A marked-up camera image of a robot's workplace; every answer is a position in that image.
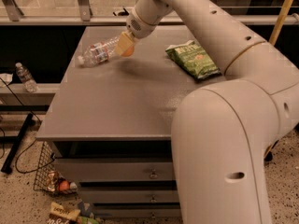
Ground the black cable on floor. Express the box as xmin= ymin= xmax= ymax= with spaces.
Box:
xmin=0 ymin=77 xmax=57 ymax=175

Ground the yellow wooden ladder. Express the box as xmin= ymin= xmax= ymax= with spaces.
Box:
xmin=263 ymin=0 xmax=299 ymax=159

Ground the green chip bag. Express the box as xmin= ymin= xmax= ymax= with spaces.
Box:
xmin=165 ymin=40 xmax=221 ymax=80

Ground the black metal stand leg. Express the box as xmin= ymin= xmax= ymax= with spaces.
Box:
xmin=1 ymin=114 xmax=33 ymax=175

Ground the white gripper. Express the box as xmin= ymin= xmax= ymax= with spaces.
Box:
xmin=115 ymin=7 xmax=163 ymax=56

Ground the grey drawer cabinet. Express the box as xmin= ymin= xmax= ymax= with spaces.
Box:
xmin=36 ymin=24 xmax=228 ymax=220

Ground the orange fruit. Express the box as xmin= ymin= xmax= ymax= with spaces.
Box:
xmin=121 ymin=46 xmax=135 ymax=57

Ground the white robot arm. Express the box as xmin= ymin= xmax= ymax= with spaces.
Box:
xmin=118 ymin=0 xmax=299 ymax=224

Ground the metal window railing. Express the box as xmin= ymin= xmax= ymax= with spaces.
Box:
xmin=0 ymin=0 xmax=299 ymax=26

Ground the clear plastic water bottle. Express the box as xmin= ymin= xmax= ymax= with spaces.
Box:
xmin=78 ymin=36 xmax=119 ymax=67

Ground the wire basket on floor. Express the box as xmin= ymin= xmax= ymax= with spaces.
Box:
xmin=34 ymin=144 xmax=78 ymax=196

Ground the small water bottle on ledge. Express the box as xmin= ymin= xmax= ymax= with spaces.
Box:
xmin=15 ymin=63 xmax=38 ymax=92

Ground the snack bag on floor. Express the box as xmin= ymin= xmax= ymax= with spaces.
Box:
xmin=46 ymin=202 xmax=100 ymax=224

